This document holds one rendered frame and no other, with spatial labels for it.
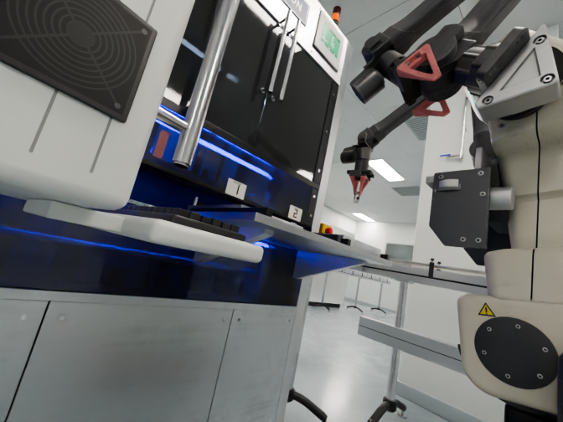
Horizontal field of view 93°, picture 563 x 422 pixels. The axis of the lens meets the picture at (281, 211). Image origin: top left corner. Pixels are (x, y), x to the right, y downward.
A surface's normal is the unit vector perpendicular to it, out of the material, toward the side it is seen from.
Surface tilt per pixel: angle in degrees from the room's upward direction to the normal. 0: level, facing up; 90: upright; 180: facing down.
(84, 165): 90
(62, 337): 90
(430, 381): 90
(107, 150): 90
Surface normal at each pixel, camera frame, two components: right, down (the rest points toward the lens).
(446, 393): -0.70, -0.28
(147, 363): 0.69, 0.00
